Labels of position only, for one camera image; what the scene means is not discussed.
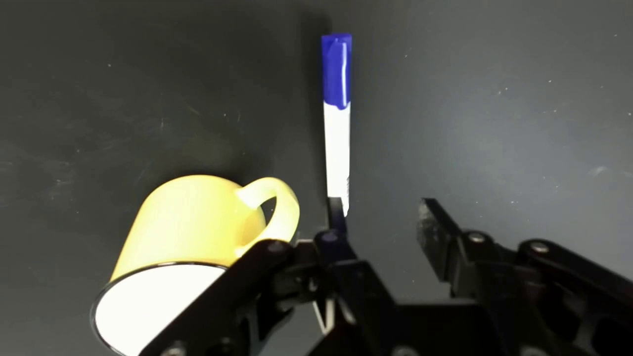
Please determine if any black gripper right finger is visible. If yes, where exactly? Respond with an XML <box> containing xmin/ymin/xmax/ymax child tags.
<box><xmin>417</xmin><ymin>195</ymin><xmax>633</xmax><ymax>356</ymax></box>

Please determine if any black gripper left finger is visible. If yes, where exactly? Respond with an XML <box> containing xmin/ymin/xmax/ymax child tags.
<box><xmin>140</xmin><ymin>195</ymin><xmax>411</xmax><ymax>356</ymax></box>

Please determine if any white pen with blue cap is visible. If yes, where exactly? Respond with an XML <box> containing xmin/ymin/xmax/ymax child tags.
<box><xmin>318</xmin><ymin>31</ymin><xmax>356</xmax><ymax>219</ymax></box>

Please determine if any yellow enamel mug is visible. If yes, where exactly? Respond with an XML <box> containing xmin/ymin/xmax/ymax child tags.
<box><xmin>91</xmin><ymin>172</ymin><xmax>304</xmax><ymax>356</ymax></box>

